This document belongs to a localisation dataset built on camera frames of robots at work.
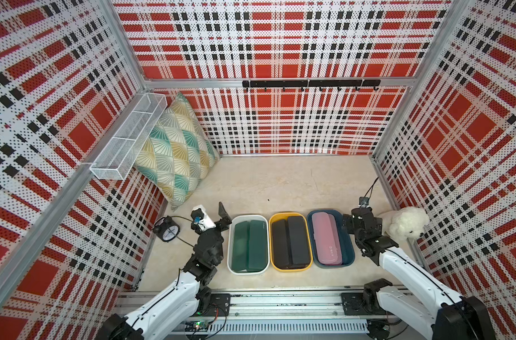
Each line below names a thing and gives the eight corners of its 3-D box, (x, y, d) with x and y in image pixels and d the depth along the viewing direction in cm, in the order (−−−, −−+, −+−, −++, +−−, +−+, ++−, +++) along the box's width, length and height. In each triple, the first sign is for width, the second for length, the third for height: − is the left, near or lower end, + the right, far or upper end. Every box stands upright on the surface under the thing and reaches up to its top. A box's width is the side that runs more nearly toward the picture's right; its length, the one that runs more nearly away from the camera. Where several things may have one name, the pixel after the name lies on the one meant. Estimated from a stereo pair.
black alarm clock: (158, 242, 90) (149, 234, 84) (165, 225, 96) (157, 215, 89) (177, 242, 90) (169, 234, 84) (182, 225, 96) (175, 215, 89)
